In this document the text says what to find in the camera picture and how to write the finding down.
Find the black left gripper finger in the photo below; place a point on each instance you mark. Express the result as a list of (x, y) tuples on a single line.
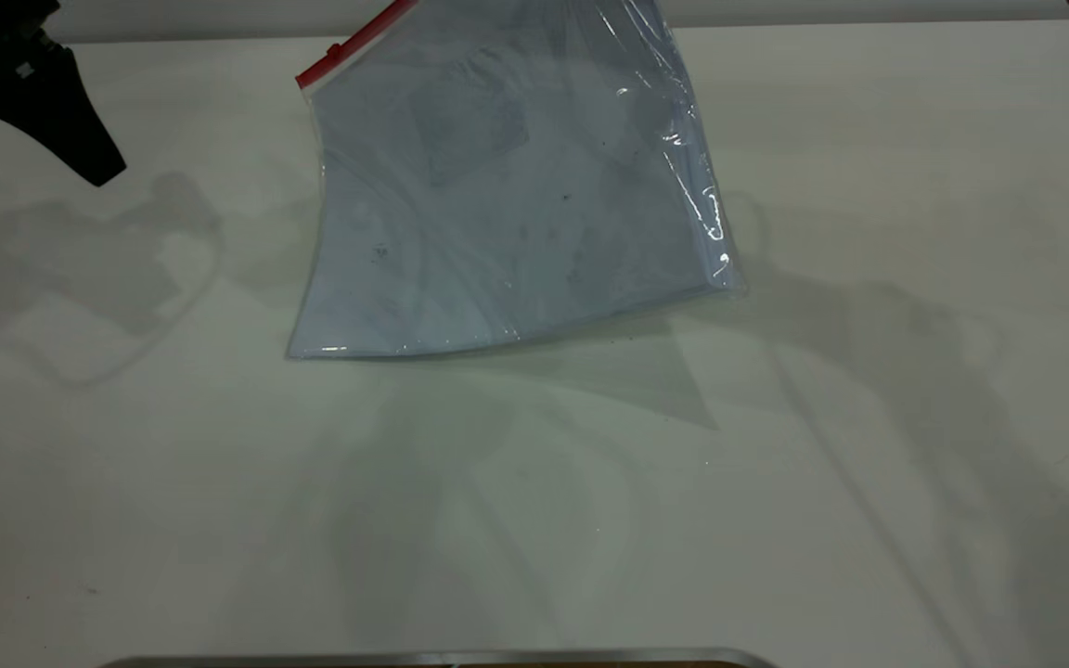
[(61, 121)]

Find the red zipper slider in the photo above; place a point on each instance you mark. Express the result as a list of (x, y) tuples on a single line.
[(335, 53)]

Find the clear plastic bag red zipper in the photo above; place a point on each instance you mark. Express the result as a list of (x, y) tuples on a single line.
[(497, 232)]

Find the metal-edged plate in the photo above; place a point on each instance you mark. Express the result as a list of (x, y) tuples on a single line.
[(405, 660)]

